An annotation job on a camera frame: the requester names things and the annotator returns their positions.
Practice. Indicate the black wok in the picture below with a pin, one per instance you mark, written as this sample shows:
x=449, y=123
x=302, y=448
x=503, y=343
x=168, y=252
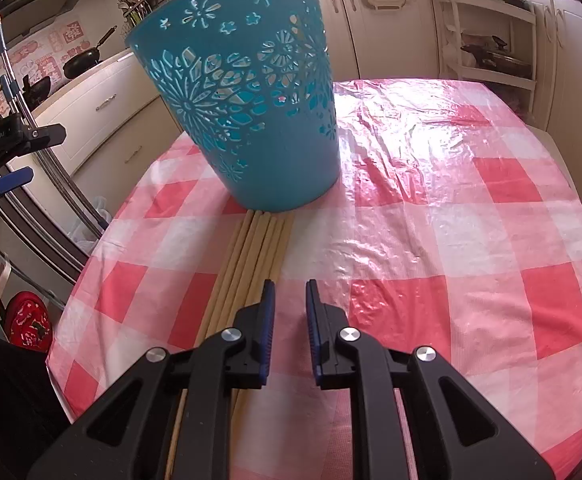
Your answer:
x=38, y=91

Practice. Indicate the pink wall stickers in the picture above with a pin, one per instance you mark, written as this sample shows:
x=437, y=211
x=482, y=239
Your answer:
x=71, y=35

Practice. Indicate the kitchen utensil rack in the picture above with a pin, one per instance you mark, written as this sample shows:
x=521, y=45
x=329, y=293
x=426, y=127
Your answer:
x=138, y=10

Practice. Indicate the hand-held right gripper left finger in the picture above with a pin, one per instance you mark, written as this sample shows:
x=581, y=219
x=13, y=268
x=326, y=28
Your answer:
x=270, y=320

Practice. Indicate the dark cloth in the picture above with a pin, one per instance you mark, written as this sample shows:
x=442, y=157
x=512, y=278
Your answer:
x=11, y=410

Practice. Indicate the cream tall cabinets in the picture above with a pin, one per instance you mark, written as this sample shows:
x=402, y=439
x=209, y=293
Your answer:
x=576, y=70

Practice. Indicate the clear plastic bag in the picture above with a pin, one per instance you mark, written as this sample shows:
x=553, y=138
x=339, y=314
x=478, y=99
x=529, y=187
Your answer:
x=83, y=235

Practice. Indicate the metal pot with lid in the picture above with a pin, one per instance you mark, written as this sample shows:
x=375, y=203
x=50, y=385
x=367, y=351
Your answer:
x=506, y=65

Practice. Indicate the white shelf rack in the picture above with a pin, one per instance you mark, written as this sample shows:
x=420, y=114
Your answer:
x=486, y=5

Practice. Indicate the red patterned item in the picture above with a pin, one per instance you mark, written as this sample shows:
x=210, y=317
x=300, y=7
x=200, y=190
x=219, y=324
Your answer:
x=26, y=320

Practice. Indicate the black frying pan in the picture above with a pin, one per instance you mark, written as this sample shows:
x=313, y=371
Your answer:
x=81, y=62

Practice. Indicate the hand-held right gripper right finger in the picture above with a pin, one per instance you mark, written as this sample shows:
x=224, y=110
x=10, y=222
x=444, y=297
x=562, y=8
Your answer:
x=312, y=320

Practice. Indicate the pink checked plastic tablecloth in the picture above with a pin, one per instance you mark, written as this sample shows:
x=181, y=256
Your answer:
x=471, y=240

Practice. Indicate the blue perforated plastic basket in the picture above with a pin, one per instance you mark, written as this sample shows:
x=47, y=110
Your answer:
x=281, y=160

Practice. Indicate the white board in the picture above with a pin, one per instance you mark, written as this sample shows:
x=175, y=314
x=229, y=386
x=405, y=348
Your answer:
x=551, y=142

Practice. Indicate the cream drawer cabinet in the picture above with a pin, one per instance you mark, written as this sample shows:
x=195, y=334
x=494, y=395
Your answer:
x=101, y=105

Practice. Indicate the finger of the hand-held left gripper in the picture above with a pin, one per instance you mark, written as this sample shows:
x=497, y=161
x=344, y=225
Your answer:
x=46, y=136
x=13, y=180

